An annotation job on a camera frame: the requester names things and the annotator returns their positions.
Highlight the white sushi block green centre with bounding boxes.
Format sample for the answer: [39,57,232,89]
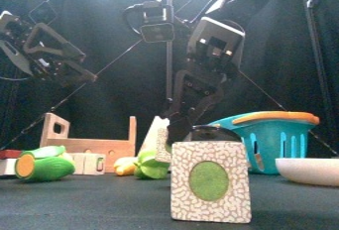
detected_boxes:
[168,140,254,225]

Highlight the light green toy vegetable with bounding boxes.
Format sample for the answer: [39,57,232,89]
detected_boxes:
[130,149,172,180]

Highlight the wooden toy crate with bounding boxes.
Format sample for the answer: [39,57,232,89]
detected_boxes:
[38,112,137,174]

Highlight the black tripod leg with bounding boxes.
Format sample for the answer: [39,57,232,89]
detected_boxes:
[298,0,339,136]

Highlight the green toy cucumber slice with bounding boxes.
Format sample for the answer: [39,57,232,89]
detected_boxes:
[18,145,69,161]

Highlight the yellow toy vegetable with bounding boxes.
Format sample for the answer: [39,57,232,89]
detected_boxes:
[112,156,140,177]

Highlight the white toy box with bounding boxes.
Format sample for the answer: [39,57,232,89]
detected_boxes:
[65,152,108,176]

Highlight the red flat block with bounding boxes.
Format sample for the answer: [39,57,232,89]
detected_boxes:
[0,148,23,161]

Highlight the green toy cucumber half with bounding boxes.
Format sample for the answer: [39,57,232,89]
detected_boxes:
[13,154,77,182]

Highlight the white bowl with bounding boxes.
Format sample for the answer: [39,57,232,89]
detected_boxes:
[273,156,339,188]

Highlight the white flat block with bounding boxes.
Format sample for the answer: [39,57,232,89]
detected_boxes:
[0,158,19,177]

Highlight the vertical metal frame pole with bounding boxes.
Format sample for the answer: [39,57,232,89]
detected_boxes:
[164,0,174,104]

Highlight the black camera cable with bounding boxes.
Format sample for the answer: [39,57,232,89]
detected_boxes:
[120,3,146,36]

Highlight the teal basket orange handle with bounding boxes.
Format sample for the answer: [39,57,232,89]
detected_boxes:
[206,110,321,176]

